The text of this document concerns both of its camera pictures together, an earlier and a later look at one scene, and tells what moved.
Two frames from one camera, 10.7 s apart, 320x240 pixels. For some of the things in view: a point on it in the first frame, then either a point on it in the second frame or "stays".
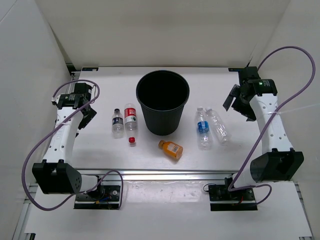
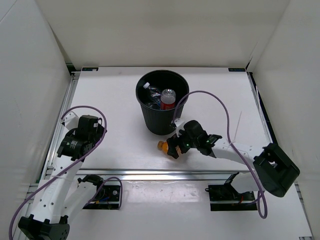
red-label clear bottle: x=130 y=114 → x=168 y=98
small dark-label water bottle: x=117 y=124 → x=154 y=93
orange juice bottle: x=171 y=149 stays
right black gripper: x=235 y=92 → x=175 y=141
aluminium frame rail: x=159 y=174 stays
